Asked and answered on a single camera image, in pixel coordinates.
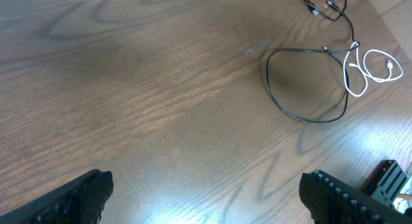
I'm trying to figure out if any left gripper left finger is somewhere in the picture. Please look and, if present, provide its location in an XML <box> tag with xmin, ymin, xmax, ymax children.
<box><xmin>1</xmin><ymin>169</ymin><xmax>114</xmax><ymax>224</ymax></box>

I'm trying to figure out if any white usb cable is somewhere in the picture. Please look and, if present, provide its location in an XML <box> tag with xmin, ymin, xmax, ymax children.
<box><xmin>342</xmin><ymin>41</ymin><xmax>404</xmax><ymax>98</ymax></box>

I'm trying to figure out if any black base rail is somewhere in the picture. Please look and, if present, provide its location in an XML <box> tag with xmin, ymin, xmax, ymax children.
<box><xmin>362</xmin><ymin>160</ymin><xmax>411</xmax><ymax>214</ymax></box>

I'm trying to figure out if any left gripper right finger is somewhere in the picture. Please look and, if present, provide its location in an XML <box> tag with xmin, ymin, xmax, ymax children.
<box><xmin>299</xmin><ymin>170</ymin><xmax>411</xmax><ymax>224</ymax></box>

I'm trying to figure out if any black usb cable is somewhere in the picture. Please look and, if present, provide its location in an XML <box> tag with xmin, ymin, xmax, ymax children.
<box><xmin>265</xmin><ymin>11</ymin><xmax>361</xmax><ymax>124</ymax></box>
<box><xmin>297</xmin><ymin>0</ymin><xmax>348</xmax><ymax>22</ymax></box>

